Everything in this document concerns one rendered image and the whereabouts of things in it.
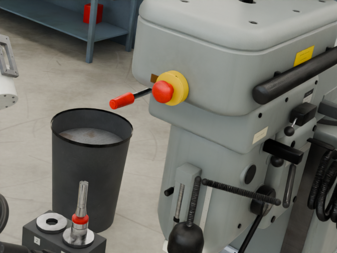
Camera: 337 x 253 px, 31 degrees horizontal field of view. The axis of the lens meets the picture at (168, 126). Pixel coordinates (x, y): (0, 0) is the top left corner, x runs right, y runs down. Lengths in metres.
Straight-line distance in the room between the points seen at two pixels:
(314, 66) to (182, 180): 0.35
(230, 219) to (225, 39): 0.46
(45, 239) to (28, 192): 2.22
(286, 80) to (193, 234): 0.35
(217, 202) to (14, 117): 3.78
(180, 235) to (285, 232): 0.64
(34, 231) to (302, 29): 1.00
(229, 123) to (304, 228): 0.67
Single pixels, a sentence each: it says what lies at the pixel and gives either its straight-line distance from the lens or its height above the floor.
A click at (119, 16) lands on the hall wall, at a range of 6.88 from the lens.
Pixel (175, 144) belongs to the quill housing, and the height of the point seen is 1.58.
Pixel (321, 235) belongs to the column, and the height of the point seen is 1.22.
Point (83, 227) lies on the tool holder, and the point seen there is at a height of 1.15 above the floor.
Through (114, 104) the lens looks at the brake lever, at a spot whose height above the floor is 1.70.
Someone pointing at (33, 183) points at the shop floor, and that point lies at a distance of 4.07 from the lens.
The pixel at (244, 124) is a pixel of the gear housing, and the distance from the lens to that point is 1.13.
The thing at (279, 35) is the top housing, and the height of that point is 1.87.
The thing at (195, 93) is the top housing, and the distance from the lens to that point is 1.05.
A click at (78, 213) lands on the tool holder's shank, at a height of 1.19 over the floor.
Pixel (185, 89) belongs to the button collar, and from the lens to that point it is 1.04.
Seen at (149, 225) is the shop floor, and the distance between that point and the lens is 3.78.
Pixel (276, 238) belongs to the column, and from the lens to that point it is 1.81.
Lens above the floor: 2.15
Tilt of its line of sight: 25 degrees down
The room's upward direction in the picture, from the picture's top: 9 degrees clockwise
